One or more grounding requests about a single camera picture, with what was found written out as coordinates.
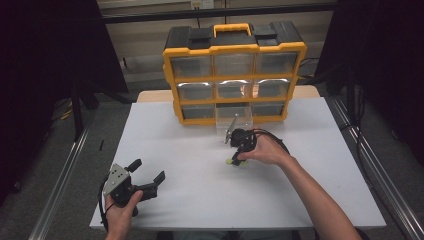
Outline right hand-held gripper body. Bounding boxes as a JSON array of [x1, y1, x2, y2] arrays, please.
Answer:
[[224, 114, 258, 155]]

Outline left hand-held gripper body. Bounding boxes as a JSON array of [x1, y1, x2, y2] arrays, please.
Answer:
[[102, 163, 158, 217]]

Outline yellow-green stick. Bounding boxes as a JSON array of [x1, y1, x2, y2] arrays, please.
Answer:
[[225, 158, 250, 168]]

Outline clear plastic drawer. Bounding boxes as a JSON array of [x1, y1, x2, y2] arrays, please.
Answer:
[[214, 102, 255, 137]]

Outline yellow black organizer cabinet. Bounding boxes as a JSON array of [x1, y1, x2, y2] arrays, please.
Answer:
[[162, 21, 308, 126]]

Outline person's left hand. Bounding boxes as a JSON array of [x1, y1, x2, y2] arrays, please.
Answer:
[[104, 189, 145, 234]]

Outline person's right hand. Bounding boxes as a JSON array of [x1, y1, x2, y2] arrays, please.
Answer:
[[237, 132, 295, 168]]

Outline wooden table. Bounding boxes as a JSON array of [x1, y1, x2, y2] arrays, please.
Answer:
[[136, 84, 321, 104]]

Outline set of clear cabinet drawers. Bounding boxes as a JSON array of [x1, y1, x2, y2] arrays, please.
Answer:
[[169, 52, 299, 120]]

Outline black curtain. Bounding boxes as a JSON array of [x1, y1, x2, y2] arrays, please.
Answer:
[[314, 0, 424, 168], [0, 0, 130, 205]]

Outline black metal bar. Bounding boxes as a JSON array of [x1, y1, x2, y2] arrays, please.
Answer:
[[99, 2, 338, 25]]

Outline left hand-held gripper cable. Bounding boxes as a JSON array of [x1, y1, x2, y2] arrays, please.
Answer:
[[97, 176, 113, 232]]

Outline hand-held gripper cable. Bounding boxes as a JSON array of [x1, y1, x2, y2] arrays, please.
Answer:
[[97, 176, 113, 232], [250, 128, 292, 156]]

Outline right hand-held gripper cable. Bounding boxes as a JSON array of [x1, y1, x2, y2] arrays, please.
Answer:
[[250, 128, 292, 156]]

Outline aluminium rail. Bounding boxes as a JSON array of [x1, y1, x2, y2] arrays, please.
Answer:
[[327, 95, 424, 240], [28, 124, 92, 240]]

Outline black stand post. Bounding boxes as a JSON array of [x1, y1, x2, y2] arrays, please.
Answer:
[[70, 79, 86, 142]]

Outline black floor cables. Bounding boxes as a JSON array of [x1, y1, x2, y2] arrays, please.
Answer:
[[338, 81, 369, 163]]

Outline wall outlet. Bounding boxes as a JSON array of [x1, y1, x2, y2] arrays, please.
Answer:
[[190, 0, 215, 10]]

